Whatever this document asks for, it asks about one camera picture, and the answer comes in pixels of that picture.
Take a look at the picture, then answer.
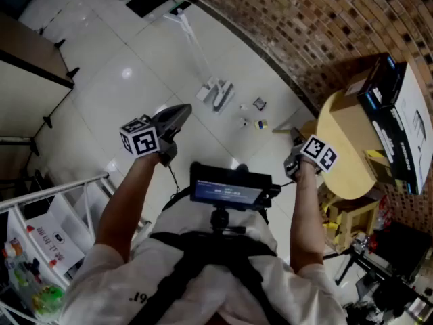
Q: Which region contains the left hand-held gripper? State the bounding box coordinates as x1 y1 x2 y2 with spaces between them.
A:
119 104 193 168

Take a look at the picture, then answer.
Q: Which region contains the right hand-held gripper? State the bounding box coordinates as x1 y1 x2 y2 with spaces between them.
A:
283 127 340 183

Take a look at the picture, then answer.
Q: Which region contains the white long-handled broom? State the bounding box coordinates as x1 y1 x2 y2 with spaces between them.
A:
177 7 235 111

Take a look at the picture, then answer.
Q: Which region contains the person's left forearm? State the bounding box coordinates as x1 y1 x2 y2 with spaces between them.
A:
93 151 170 264

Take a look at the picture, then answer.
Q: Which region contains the person's right forearm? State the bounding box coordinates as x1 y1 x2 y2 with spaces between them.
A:
289 160 326 274

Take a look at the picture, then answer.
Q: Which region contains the round wooden table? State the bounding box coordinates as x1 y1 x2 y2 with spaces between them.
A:
317 89 386 202

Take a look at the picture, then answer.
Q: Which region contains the large cardboard box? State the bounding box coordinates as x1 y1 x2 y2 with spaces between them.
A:
329 55 385 152

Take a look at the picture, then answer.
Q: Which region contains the small tan box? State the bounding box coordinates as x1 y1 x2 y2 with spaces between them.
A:
363 149 394 185

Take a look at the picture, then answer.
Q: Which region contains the black cardboard box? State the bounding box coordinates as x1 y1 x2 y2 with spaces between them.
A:
356 56 400 186

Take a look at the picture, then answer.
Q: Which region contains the black chest monitor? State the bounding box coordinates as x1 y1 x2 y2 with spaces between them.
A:
188 161 282 213

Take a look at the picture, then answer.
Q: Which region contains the red snack packet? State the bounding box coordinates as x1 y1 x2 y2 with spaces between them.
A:
375 194 397 232

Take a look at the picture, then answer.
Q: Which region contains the black box with white lid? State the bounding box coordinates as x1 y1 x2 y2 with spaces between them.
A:
373 51 433 196

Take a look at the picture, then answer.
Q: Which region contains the black device green edge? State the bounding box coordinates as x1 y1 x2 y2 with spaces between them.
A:
168 0 193 16

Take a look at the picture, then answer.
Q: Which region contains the black square floor plate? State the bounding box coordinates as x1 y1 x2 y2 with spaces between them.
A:
125 0 173 19

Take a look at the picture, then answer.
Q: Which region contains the black tripod stand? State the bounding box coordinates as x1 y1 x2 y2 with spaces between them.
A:
323 221 433 325

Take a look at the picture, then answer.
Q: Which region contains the black chest harness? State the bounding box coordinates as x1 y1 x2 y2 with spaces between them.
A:
130 230 281 325

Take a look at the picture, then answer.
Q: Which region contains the white metal rack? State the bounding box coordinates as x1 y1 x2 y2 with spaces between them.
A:
0 171 150 325

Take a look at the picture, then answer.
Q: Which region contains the beige partition panel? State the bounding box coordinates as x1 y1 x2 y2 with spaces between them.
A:
0 11 81 140

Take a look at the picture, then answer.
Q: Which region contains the white printed carton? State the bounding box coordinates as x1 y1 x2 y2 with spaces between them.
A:
26 211 86 274

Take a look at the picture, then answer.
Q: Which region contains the person's white t-shirt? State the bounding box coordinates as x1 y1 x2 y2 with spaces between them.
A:
59 200 349 325

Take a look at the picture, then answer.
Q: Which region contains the green plastic bag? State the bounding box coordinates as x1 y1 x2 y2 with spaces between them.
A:
32 284 66 316

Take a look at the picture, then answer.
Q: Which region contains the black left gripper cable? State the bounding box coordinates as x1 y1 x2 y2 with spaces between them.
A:
167 162 182 198

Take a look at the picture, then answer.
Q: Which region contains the black monitor mount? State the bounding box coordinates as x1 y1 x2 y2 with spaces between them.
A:
208 207 247 237

